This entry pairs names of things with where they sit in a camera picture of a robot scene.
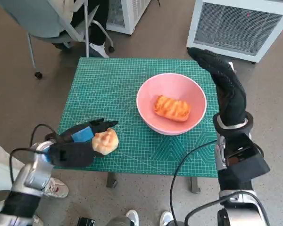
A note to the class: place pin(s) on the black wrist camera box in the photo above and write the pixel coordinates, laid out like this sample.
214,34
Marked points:
247,162
73,155

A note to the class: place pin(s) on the grey office chair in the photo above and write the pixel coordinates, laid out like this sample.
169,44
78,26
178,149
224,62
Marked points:
37,18

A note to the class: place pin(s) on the round toy bread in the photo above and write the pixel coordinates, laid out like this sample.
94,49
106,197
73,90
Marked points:
106,141

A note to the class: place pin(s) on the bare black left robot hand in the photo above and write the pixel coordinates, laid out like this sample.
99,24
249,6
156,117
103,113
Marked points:
82,134

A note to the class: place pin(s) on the black robot body block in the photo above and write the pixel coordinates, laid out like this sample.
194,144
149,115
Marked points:
86,221

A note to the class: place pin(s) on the green cutting mat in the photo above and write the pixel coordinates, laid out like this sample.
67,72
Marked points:
108,94

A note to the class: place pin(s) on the long toy bread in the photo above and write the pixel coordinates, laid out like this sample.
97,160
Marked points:
172,108

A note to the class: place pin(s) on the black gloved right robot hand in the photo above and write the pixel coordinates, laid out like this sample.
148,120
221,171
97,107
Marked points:
231,99

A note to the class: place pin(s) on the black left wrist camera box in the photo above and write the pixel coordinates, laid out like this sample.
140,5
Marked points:
73,155

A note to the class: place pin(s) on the large white mesh cabinet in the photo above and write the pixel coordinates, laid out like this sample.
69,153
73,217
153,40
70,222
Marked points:
235,28

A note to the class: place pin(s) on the white shoe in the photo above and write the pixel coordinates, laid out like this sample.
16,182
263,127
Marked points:
166,219
133,217

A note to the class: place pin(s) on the small white mesh cabinet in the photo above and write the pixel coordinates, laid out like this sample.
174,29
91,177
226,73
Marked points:
127,14

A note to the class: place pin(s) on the seated person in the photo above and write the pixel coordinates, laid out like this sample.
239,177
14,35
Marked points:
94,28

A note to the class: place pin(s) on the grey table leg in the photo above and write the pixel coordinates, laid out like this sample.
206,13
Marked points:
195,186
111,180

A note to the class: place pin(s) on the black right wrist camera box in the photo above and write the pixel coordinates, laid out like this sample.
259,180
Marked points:
247,162

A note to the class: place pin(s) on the pink bowl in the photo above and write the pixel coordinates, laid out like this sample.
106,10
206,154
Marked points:
172,82

